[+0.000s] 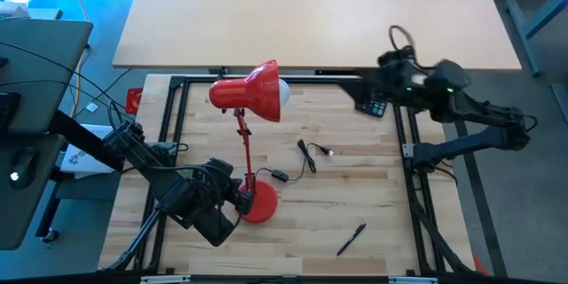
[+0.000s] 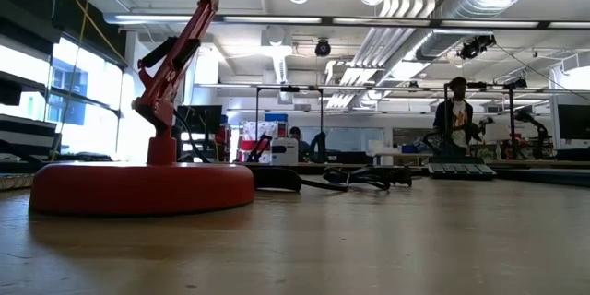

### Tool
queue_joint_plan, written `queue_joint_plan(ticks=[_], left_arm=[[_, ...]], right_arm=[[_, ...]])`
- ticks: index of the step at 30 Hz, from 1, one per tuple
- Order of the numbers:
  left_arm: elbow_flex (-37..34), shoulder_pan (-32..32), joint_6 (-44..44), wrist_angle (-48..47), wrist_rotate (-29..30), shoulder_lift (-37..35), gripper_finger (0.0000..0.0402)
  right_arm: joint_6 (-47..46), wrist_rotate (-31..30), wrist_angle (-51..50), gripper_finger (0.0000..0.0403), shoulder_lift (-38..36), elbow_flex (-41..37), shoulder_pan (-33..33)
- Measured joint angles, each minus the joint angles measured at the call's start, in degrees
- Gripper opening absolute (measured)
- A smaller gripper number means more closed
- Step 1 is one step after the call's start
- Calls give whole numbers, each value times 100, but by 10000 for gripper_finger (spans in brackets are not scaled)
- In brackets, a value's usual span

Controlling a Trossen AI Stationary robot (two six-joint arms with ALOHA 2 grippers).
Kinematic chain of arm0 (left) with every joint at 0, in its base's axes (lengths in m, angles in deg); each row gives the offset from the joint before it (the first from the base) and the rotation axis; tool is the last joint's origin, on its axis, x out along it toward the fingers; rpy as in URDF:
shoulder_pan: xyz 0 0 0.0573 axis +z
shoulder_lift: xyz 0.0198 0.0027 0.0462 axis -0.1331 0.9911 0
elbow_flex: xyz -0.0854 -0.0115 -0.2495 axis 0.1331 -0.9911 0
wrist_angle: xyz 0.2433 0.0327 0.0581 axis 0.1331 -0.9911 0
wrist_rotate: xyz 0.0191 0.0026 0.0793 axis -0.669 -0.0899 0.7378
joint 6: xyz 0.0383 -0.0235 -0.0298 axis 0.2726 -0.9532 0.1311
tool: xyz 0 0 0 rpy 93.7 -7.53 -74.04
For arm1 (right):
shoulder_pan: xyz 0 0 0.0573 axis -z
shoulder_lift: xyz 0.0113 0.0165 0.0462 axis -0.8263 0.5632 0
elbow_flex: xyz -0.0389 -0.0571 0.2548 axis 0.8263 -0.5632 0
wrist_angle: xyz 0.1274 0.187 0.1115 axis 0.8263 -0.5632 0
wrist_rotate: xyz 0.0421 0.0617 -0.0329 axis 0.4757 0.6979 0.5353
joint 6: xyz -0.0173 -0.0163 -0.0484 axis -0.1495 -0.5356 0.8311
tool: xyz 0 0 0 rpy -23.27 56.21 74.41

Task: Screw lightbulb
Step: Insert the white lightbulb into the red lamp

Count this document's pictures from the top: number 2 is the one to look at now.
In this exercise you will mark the red desk lamp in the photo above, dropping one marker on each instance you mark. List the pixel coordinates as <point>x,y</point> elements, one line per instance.
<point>143,189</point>

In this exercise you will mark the background black robot arm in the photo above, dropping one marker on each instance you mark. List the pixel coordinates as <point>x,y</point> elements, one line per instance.
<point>318,143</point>
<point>530,122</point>
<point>260,144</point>

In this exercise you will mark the person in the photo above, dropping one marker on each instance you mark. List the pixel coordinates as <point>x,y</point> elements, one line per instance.
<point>456,120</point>
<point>296,134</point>

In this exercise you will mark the blue box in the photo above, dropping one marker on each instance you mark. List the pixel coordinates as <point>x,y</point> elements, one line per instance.
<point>276,118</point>

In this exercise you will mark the white box device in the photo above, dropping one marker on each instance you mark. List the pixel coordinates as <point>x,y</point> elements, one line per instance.
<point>285,154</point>

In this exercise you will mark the white ceiling fixture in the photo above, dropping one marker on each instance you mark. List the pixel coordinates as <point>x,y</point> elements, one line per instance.
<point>279,57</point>

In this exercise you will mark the black ceiling spotlight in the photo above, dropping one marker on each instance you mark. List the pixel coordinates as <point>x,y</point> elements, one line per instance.
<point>322,48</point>
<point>472,48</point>

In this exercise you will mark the black background monitor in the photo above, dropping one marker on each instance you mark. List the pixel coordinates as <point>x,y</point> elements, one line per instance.
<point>203,120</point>

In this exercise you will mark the ceiling light strip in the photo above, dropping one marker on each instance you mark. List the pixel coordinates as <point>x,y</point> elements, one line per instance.
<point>276,20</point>
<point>152,18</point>
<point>569,25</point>
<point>484,23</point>
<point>382,21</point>

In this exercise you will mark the black cylinder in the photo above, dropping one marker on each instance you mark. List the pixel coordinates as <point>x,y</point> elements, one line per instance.
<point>179,147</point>

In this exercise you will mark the black calculator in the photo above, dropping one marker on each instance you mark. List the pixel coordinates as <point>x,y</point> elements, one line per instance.
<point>461,171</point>

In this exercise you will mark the large window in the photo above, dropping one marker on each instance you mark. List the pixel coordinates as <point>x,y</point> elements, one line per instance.
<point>99,120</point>

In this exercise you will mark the dark grey side desk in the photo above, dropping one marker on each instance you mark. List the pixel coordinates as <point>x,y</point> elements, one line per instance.
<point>23,124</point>

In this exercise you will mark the computer monitor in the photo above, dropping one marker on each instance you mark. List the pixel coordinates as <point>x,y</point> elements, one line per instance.
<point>574,122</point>

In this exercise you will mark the green notebook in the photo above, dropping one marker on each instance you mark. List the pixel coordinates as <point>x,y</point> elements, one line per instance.
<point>16,182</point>

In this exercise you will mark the black background stand frame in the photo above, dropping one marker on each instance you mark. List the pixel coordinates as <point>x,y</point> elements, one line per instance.
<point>288,88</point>

